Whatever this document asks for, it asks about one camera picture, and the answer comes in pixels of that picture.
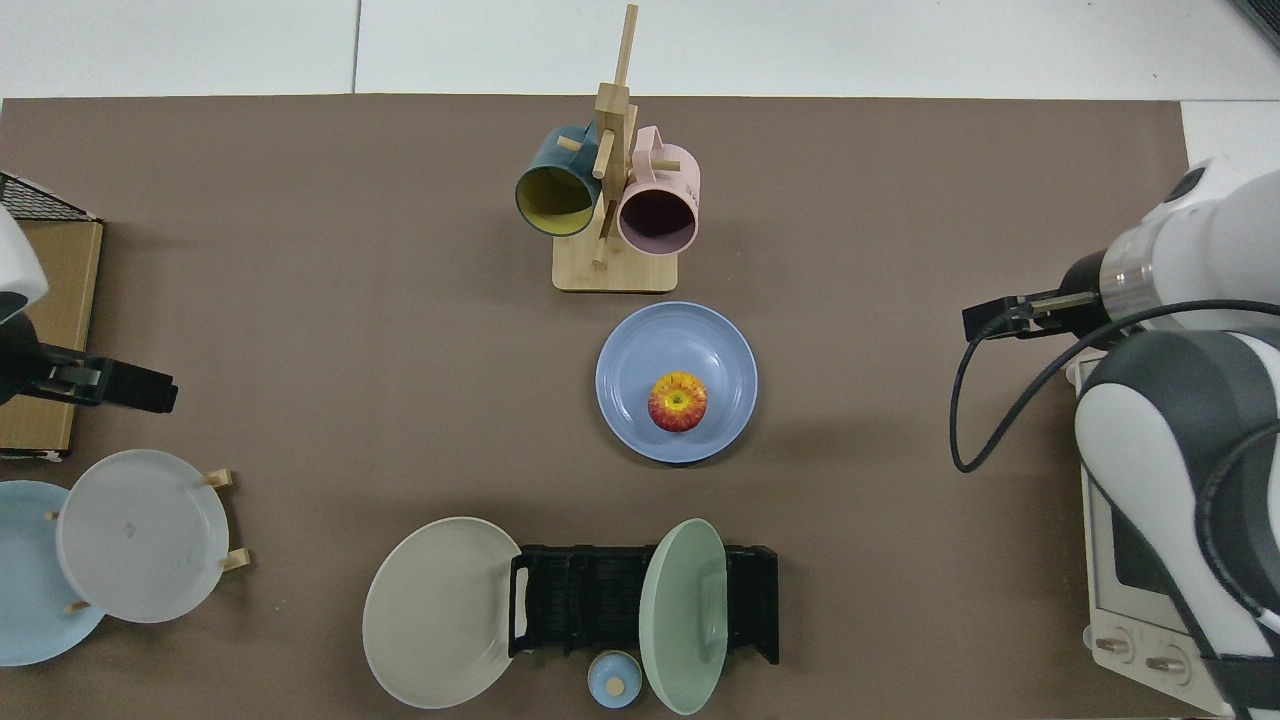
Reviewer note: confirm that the red yellow apple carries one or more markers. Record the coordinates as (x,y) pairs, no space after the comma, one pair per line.
(677,402)

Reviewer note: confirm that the wooden peg plate rack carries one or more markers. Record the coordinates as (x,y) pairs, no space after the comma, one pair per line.
(219,478)

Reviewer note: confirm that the grey white plate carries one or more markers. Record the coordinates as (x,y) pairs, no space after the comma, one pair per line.
(140,535)

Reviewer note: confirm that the light blue plate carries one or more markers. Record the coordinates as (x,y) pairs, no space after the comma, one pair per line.
(25,590)

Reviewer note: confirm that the beige plate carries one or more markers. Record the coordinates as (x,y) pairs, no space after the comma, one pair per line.
(435,615)

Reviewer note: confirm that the green plate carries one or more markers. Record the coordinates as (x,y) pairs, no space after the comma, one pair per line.
(680,620)

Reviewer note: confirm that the black dish rack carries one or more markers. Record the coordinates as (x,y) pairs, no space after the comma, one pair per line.
(590,600)

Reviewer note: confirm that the brown table cloth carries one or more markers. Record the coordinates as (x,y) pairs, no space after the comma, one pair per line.
(400,380)

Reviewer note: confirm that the pale toaster oven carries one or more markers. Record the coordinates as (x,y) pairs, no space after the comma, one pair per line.
(1130,590)

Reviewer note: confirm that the dark object at table corner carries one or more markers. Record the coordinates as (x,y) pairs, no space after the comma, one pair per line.
(1262,18)

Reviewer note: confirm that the toaster oven knob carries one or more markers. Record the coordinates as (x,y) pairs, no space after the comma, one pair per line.
(1113,644)
(1167,665)

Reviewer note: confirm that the pink cup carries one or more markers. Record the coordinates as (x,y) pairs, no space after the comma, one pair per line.
(672,175)

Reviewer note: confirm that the wooden cup stand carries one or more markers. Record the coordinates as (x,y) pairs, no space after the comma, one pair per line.
(615,272)

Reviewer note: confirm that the dark teal cup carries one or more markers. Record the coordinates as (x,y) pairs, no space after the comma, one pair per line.
(553,160)

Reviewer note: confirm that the small blue round thing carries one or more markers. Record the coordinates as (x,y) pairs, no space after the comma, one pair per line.
(612,682)

